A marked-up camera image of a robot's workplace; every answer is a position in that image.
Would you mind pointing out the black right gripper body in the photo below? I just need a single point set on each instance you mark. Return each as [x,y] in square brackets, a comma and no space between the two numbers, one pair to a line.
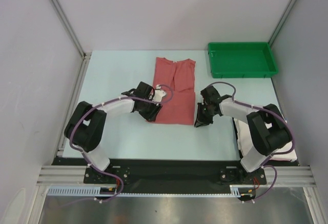
[204,116]

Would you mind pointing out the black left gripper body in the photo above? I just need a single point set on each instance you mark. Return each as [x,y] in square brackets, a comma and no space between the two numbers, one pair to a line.
[148,109]

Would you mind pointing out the red t shirt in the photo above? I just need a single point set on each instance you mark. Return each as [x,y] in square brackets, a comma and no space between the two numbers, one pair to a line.
[179,82]

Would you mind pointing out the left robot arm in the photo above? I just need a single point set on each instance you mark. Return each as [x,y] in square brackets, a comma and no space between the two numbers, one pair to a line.
[85,127]

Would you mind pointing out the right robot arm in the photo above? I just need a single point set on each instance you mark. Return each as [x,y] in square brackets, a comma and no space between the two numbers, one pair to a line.
[268,130]

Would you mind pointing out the white folded shirt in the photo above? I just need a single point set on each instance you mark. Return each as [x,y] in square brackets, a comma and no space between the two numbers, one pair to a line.
[243,134]

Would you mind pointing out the green plastic tray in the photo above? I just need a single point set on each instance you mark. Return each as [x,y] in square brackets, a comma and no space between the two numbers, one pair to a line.
[241,60]

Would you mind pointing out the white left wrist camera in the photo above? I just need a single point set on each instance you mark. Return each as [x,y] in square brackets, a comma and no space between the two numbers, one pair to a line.
[159,94]

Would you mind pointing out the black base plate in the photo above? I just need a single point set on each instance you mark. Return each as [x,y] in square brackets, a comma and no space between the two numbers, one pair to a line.
[176,187]

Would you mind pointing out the aluminium left corner post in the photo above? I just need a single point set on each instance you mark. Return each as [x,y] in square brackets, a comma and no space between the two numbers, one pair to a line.
[67,27]

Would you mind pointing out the aluminium corner post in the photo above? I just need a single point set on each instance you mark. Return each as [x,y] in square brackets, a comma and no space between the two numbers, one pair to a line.
[285,15]
[67,27]

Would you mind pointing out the light blue cable duct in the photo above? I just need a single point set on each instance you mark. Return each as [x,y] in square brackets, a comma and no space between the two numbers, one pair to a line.
[108,192]

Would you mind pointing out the aluminium front rail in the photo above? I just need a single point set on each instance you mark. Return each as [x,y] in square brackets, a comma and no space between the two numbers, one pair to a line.
[83,175]

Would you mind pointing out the aluminium right corner post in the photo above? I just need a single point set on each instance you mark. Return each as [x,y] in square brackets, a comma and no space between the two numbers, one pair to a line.
[285,15]

